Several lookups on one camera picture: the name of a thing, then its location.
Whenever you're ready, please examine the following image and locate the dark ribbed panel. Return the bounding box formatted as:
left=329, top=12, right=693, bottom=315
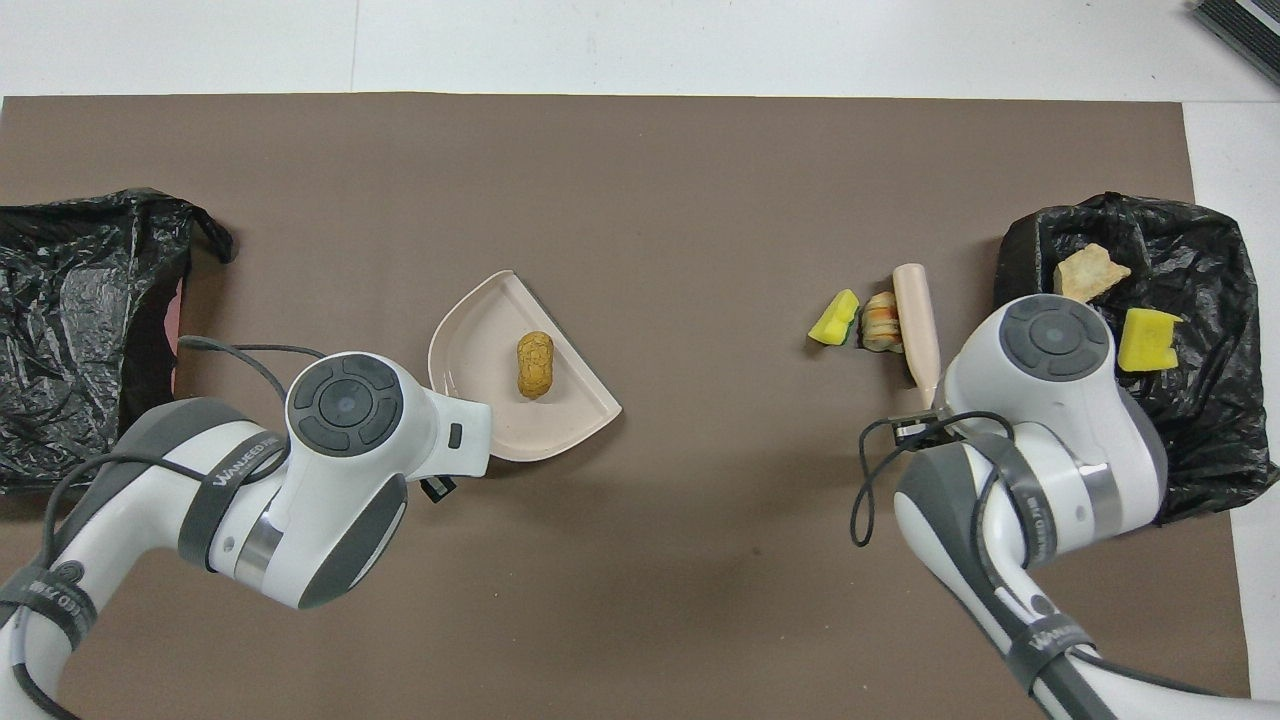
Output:
left=1188, top=0, right=1280, bottom=86

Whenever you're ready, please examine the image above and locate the black trash bag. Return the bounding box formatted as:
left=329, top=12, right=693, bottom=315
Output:
left=995, top=192, right=1280, bottom=526
left=0, top=187, right=236, bottom=496

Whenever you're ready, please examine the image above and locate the yellow sponge piece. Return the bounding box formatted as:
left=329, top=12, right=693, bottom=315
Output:
left=1117, top=307, right=1185, bottom=374

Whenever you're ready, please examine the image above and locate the brown table mat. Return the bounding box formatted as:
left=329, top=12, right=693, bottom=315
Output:
left=0, top=93, right=1253, bottom=720

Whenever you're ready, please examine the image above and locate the orange striped foam piece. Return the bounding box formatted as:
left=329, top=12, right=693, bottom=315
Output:
left=860, top=291, right=906, bottom=355

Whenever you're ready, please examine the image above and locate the beige sponge chunk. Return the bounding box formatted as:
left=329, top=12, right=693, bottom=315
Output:
left=1052, top=243, right=1133, bottom=304

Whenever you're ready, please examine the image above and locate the beige hand brush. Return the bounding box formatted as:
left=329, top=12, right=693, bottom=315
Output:
left=892, top=263, right=943, bottom=413

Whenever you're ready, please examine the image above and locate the black velcro cable strap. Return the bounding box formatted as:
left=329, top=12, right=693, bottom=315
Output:
left=178, top=430, right=286, bottom=571
left=985, top=435, right=1061, bottom=566
left=0, top=565, right=96, bottom=651
left=1005, top=615, right=1096, bottom=691

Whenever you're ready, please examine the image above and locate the orange peanut-shaped sponge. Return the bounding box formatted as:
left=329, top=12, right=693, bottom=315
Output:
left=516, top=331, right=557, bottom=401

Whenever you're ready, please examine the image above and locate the yellow green sponge wedge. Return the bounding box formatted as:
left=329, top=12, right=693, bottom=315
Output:
left=808, top=289, right=861, bottom=348

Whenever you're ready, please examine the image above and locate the beige plastic dustpan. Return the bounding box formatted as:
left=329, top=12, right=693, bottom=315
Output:
left=428, top=269, right=623, bottom=464

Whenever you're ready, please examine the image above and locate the pink waste bin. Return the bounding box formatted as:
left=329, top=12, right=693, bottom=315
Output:
left=163, top=278, right=188, bottom=396

